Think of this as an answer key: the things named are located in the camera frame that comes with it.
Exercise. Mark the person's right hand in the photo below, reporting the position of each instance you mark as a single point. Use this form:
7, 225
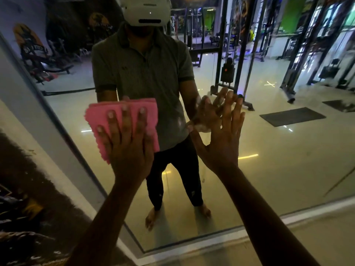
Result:
222, 149

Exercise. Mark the person's left hand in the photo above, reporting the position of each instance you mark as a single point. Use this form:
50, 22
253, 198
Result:
130, 157

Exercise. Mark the pink cloth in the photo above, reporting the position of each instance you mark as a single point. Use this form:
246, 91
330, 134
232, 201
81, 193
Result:
94, 116

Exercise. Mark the large wall mirror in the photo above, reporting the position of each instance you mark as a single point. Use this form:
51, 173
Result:
277, 163

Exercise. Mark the person's right forearm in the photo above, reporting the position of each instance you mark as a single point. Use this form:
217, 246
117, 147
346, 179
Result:
266, 218

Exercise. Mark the person's left forearm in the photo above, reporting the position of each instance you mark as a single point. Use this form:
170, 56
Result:
108, 224

